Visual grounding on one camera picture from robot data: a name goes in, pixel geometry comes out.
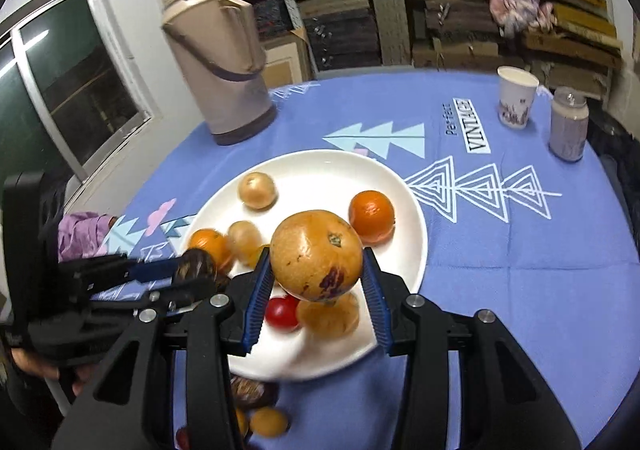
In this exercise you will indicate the orange tangerine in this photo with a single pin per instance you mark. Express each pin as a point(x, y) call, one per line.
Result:
point(371, 217)
point(241, 422)
point(210, 245)

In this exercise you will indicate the yellow purple-blotched passion fruit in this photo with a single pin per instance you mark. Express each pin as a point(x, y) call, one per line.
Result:
point(310, 250)

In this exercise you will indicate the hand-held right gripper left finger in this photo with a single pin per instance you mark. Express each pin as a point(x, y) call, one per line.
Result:
point(257, 300)

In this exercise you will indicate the blue printed tablecloth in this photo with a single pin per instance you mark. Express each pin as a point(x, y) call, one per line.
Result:
point(500, 255)

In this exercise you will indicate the white paper cup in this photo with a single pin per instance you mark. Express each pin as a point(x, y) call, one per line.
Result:
point(517, 97)

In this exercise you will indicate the window with white frame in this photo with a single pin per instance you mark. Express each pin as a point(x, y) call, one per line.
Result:
point(75, 80)

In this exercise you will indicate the person's left hand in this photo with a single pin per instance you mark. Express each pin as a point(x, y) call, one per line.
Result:
point(35, 362)

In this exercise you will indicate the dark purple passion fruit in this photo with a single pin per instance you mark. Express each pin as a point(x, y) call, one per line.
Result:
point(197, 267)
point(250, 390)

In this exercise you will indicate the white round plate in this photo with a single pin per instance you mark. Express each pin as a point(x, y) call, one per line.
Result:
point(320, 180)

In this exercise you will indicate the large tan passion fruit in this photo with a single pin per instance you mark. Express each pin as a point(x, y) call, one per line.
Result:
point(330, 320)

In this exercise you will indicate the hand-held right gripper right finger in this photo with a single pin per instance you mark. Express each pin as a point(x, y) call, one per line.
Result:
point(376, 300)

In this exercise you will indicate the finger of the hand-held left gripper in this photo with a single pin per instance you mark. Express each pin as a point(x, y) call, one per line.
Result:
point(190, 290)
point(150, 269)

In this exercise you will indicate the brown cardboard box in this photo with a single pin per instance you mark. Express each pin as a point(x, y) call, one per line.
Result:
point(285, 60)

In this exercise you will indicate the pink crumpled cloth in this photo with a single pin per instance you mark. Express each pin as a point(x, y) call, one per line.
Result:
point(520, 10)

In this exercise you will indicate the red cherry tomato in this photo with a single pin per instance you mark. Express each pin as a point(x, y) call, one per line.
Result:
point(183, 437)
point(281, 314)

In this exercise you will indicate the beige thermos jug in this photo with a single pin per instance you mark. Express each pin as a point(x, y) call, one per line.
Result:
point(225, 80)

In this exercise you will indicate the small tan round fruit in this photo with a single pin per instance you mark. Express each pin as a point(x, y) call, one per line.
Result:
point(244, 236)
point(256, 190)
point(268, 422)

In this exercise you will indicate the grey lidded jar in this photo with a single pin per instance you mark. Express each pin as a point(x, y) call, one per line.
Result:
point(568, 127)

